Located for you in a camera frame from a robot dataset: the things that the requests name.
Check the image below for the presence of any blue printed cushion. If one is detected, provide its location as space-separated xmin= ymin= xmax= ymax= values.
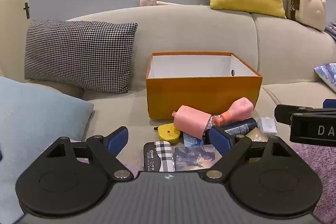
xmin=314 ymin=63 xmax=336 ymax=94

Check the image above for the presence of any beige sofa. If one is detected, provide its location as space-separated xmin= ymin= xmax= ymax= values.
xmin=0 ymin=4 xmax=336 ymax=177

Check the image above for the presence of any houndstooth pillow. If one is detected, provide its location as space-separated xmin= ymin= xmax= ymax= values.
xmin=24 ymin=20 xmax=138 ymax=94

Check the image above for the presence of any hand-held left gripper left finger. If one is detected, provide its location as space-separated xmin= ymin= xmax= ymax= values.
xmin=43 ymin=126 xmax=134 ymax=180

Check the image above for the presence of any cream mini suitcase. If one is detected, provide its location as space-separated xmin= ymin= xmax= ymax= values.
xmin=287 ymin=0 xmax=327 ymax=32

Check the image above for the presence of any small white box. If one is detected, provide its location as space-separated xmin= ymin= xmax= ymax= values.
xmin=257 ymin=117 xmax=278 ymax=135

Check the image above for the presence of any pink square bottle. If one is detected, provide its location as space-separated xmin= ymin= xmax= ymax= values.
xmin=172 ymin=105 xmax=213 ymax=140

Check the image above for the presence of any stack of magazines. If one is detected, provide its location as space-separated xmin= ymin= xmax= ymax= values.
xmin=325 ymin=21 xmax=336 ymax=42

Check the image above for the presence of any blue printed card pack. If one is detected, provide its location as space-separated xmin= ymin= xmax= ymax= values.
xmin=183 ymin=132 xmax=206 ymax=147

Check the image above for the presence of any dark picture box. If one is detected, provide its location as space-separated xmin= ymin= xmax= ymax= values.
xmin=172 ymin=144 xmax=223 ymax=172

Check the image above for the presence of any purple fluffy rug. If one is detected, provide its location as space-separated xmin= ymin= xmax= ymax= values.
xmin=289 ymin=143 xmax=336 ymax=224

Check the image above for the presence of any small brown box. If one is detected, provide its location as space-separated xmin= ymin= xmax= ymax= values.
xmin=245 ymin=127 xmax=269 ymax=143

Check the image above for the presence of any light blue pillow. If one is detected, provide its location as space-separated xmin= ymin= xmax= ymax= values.
xmin=0 ymin=76 xmax=95 ymax=216

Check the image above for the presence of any pink plush toy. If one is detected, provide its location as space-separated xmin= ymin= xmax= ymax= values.
xmin=140 ymin=0 xmax=202 ymax=7

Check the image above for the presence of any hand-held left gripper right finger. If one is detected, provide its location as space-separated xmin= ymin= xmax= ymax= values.
xmin=205 ymin=126 xmax=295 ymax=180

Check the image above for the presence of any black plaid case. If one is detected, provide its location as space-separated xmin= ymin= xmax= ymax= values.
xmin=143 ymin=140 xmax=176 ymax=172

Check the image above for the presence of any pink pump bottle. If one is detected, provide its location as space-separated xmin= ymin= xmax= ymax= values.
xmin=210 ymin=97 xmax=254 ymax=127

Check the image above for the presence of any orange cardboard box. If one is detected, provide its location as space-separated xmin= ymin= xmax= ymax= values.
xmin=146 ymin=51 xmax=263 ymax=120

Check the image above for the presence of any yellow tape measure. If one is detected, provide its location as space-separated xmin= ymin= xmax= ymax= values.
xmin=154 ymin=123 xmax=181 ymax=141

